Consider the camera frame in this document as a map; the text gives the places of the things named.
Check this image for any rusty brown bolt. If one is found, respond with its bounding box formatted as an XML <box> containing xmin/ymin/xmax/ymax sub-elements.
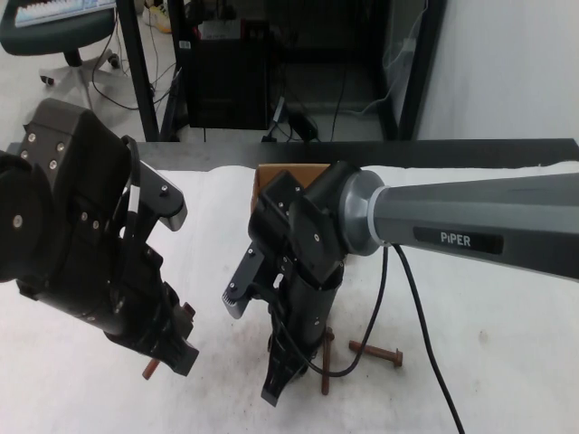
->
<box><xmin>141</xmin><ymin>302</ymin><xmax>196</xmax><ymax>382</ymax></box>
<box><xmin>347</xmin><ymin>340</ymin><xmax>405</xmax><ymax>369</ymax></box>
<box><xmin>318</xmin><ymin>326</ymin><xmax>337</xmax><ymax>396</ymax></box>

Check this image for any dark office chair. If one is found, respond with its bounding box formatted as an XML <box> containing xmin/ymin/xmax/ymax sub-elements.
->
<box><xmin>0</xmin><ymin>0</ymin><xmax>122</xmax><ymax>110</ymax></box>

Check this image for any black desk leg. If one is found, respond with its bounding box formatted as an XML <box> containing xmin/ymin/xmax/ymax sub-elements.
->
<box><xmin>114</xmin><ymin>0</ymin><xmax>160</xmax><ymax>143</ymax></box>

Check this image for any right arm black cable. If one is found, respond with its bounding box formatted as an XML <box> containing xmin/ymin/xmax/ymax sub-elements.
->
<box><xmin>298</xmin><ymin>242</ymin><xmax>467</xmax><ymax>434</ymax></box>

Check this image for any black computer tower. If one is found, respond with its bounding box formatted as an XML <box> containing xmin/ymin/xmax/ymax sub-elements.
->
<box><xmin>173</xmin><ymin>16</ymin><xmax>274</xmax><ymax>131</ymax></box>

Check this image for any yellow white shoe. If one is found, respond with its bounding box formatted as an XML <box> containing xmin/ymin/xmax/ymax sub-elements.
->
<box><xmin>142</xmin><ymin>0</ymin><xmax>174</xmax><ymax>34</ymax></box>

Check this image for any black power adapter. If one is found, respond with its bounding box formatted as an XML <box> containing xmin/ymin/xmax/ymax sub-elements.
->
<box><xmin>287</xmin><ymin>111</ymin><xmax>319</xmax><ymax>140</ymax></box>

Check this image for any cardboard box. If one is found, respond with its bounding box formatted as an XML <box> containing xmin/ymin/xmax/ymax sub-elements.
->
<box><xmin>251</xmin><ymin>163</ymin><xmax>332</xmax><ymax>214</ymax></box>

